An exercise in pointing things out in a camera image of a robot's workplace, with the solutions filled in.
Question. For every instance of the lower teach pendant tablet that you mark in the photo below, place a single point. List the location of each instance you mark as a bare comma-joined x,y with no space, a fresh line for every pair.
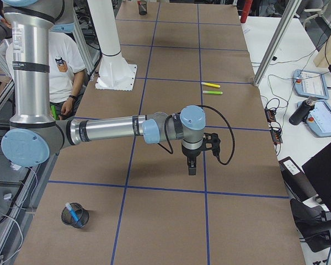
319,119

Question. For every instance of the white central pedestal column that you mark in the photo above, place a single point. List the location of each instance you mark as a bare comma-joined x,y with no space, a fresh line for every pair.
114,71

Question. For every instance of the teach pendant tablet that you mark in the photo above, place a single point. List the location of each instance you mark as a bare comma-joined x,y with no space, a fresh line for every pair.
319,119
310,84

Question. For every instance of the red and white marker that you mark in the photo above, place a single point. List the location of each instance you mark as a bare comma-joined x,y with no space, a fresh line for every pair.
141,9

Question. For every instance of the blue highlighter pen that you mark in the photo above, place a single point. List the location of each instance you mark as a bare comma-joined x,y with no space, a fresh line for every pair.
72,212

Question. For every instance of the black mesh pen cup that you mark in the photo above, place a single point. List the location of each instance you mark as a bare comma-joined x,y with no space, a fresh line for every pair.
81,212
145,6

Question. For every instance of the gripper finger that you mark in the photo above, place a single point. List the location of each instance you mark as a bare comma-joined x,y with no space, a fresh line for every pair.
189,163
193,167

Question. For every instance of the black usb hub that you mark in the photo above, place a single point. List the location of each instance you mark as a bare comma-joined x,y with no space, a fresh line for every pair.
270,115

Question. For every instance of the aluminium frame post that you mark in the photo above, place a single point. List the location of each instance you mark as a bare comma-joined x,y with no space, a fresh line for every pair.
278,35

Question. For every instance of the upper teach pendant tablet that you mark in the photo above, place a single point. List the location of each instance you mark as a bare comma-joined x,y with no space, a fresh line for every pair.
310,84

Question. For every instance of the black water bottle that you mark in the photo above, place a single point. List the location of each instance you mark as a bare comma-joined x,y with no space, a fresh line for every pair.
302,111

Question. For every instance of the green handheld tool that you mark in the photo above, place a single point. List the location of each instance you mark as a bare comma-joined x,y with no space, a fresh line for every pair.
53,112

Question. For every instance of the seated person white t-shirt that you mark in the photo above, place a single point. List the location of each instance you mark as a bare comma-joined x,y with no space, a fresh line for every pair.
67,74

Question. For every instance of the green highlighter pen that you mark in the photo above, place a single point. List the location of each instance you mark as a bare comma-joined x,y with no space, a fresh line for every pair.
213,92

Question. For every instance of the red fire extinguisher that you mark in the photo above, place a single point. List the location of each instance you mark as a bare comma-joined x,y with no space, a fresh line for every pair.
246,11

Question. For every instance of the yellow highlighter pen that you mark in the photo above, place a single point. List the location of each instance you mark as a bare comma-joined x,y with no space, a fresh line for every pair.
210,84

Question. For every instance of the black monitor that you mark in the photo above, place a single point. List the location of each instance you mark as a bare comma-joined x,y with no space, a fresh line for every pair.
318,171

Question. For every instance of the near black mesh pen cup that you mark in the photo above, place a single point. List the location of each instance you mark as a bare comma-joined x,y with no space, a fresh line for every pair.
81,212

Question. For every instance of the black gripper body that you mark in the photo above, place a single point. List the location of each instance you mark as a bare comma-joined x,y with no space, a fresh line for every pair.
190,152

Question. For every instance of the far black mesh pen cup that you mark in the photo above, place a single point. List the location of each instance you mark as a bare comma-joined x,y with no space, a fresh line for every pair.
145,6

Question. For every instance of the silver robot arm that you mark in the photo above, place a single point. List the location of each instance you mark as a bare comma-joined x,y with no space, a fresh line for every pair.
35,135

